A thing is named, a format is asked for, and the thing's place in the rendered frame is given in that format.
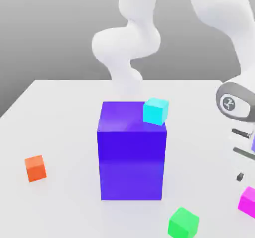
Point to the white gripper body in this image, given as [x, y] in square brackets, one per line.
[244, 153]

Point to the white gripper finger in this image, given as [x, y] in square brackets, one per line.
[239, 176]

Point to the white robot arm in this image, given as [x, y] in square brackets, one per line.
[127, 42]

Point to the small magenta cube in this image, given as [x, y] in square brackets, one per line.
[248, 202]

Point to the small green cube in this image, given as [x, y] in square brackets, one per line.
[182, 223]

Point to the small cyan cube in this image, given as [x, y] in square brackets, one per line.
[154, 112]

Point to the small orange cube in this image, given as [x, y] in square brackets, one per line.
[35, 169]

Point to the large purple box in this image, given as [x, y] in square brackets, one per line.
[130, 162]

